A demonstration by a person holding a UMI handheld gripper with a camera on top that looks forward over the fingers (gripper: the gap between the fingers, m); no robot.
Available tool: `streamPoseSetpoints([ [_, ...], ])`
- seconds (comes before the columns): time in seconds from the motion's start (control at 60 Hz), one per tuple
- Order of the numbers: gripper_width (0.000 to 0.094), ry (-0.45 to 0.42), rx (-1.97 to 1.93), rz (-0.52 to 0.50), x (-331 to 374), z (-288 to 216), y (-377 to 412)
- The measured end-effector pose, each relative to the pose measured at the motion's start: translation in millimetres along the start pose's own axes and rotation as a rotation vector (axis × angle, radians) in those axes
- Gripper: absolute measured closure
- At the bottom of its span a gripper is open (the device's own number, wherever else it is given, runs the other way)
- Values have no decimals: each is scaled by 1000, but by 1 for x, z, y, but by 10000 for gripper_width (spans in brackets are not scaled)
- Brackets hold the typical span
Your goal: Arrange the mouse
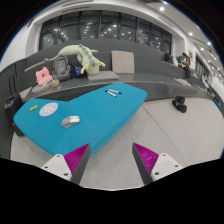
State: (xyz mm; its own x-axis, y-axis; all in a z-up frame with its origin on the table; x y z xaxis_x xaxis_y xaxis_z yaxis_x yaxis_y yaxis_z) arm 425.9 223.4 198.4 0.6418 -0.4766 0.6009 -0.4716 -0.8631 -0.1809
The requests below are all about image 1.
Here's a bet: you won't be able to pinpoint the black bag on floor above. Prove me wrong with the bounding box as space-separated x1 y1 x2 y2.
172 96 187 113

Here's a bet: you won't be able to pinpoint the dark blue bag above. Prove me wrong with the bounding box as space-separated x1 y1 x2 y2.
69 65 82 78

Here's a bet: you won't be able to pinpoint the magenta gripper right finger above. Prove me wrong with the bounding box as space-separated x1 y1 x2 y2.
132 143 182 185

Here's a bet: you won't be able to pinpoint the green highlighter marker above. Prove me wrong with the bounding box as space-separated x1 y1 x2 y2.
30 105 39 112

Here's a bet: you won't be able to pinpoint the pink plush toy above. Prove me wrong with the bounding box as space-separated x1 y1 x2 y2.
36 67 52 85

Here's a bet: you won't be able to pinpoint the grey seat cushion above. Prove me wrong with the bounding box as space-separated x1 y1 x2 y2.
88 71 119 81

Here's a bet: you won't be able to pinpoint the teal upholstered bench table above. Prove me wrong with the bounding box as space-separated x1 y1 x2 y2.
14 83 147 155

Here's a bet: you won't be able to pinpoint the green dragon plush toy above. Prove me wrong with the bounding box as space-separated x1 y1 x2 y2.
44 44 105 75

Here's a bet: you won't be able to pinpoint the white dark-tipped marker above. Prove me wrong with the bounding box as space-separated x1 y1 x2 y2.
105 90 117 97

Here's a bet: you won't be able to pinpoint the grey computer mouse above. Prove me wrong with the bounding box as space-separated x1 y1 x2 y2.
61 116 80 128

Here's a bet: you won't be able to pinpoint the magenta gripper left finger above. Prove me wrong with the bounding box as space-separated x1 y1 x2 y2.
42 144 91 185

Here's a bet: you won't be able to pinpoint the blue capped marker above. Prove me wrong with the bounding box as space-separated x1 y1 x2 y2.
108 89 122 94

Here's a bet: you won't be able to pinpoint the round white coaster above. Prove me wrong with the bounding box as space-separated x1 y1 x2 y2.
39 102 58 117

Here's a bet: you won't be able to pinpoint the seated person in green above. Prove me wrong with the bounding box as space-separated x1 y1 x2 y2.
176 52 192 81

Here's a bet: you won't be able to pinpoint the grey backpack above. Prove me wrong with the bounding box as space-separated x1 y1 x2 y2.
52 56 71 81

